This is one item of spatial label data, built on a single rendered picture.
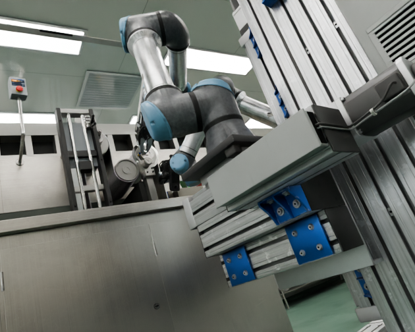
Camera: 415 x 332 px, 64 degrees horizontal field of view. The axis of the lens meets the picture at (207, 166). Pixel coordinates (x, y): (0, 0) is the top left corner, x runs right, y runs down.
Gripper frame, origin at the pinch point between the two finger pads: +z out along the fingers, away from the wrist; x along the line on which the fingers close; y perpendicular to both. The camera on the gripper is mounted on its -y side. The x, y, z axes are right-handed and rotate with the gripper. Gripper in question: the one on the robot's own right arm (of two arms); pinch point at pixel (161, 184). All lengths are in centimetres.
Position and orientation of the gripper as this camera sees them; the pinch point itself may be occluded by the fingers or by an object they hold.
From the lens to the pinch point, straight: 176.1
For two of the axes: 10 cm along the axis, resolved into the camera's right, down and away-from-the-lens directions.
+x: -8.2, 0.6, -5.6
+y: -3.0, -8.9, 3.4
